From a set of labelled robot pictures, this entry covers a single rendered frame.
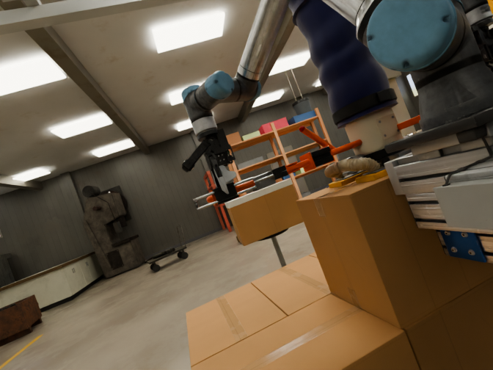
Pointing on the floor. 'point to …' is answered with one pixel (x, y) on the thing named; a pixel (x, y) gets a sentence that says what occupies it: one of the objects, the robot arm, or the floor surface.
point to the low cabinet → (55, 283)
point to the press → (94, 205)
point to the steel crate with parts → (18, 319)
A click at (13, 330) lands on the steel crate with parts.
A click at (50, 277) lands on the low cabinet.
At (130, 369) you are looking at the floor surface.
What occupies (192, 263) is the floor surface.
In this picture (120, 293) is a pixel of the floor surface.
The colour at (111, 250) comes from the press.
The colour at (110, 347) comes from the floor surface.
